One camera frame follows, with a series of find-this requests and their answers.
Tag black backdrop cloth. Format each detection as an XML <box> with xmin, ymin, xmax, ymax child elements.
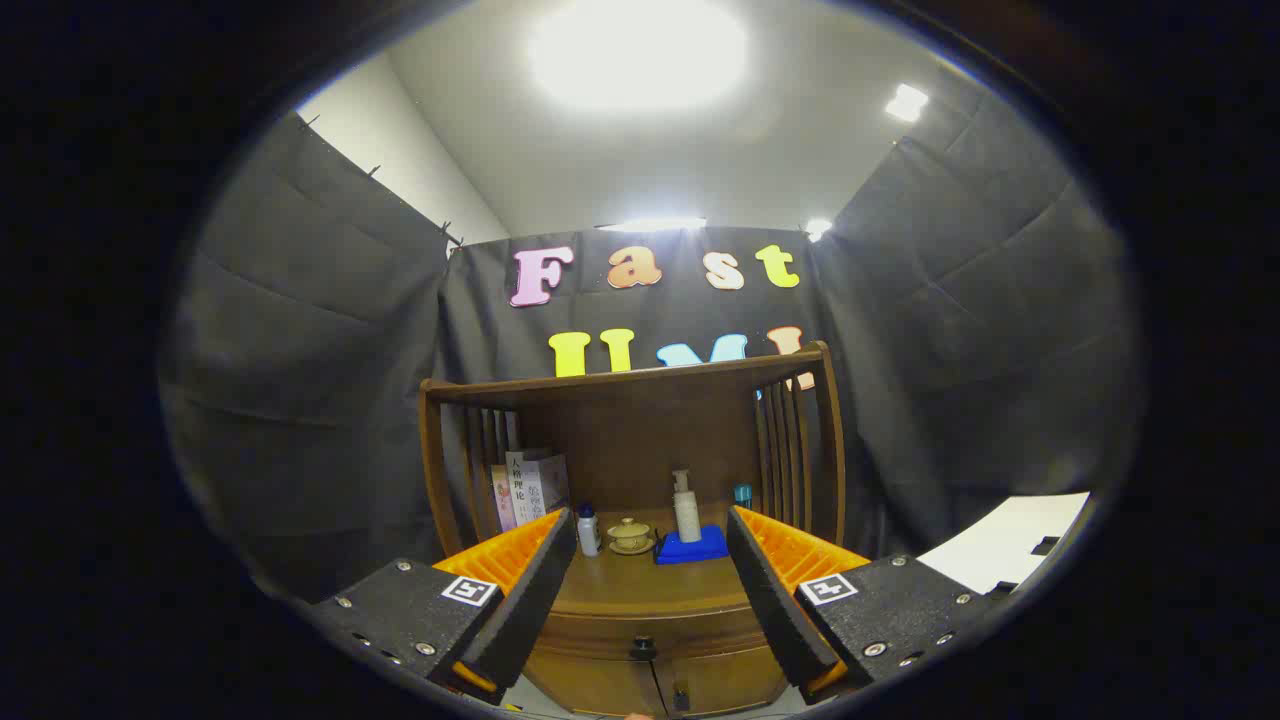
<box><xmin>160</xmin><ymin>90</ymin><xmax>1141</xmax><ymax>603</ymax></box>

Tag blue folded cloth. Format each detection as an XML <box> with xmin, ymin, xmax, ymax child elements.
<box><xmin>655</xmin><ymin>525</ymin><xmax>731</xmax><ymax>566</ymax></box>

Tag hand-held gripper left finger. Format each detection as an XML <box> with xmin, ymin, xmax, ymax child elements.
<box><xmin>312</xmin><ymin>507</ymin><xmax>579</xmax><ymax>706</ymax></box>

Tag wooden countertop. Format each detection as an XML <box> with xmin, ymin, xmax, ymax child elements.
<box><xmin>548</xmin><ymin>505</ymin><xmax>771</xmax><ymax>617</ymax></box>

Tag large round ceiling light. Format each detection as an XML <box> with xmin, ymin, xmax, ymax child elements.
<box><xmin>528</xmin><ymin>0</ymin><xmax>749</xmax><ymax>111</ymax></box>

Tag yellow lidded teacup with saucer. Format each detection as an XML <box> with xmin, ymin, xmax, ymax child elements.
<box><xmin>608</xmin><ymin>517</ymin><xmax>657</xmax><ymax>556</ymax></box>

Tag wooden cabinet door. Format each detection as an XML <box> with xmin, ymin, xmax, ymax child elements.
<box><xmin>655</xmin><ymin>645</ymin><xmax>791</xmax><ymax>717</ymax></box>
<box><xmin>525</xmin><ymin>650</ymin><xmax>663</xmax><ymax>717</ymax></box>

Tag white pump bottle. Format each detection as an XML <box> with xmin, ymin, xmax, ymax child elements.
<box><xmin>672</xmin><ymin>469</ymin><xmax>703</xmax><ymax>544</ymax></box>

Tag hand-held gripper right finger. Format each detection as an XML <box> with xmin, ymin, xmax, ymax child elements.
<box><xmin>726</xmin><ymin>505</ymin><xmax>1003</xmax><ymax>706</ymax></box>

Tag wooden drawer with black knob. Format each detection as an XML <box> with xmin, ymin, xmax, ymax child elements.
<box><xmin>532</xmin><ymin>605</ymin><xmax>779</xmax><ymax>669</ymax></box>

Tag wooden cabinet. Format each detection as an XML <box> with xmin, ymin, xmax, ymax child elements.
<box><xmin>418</xmin><ymin>340</ymin><xmax>847</xmax><ymax>719</ymax></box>

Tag white filing cabinet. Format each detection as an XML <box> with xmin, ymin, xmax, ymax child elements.
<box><xmin>915</xmin><ymin>492</ymin><xmax>1091</xmax><ymax>597</ymax></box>

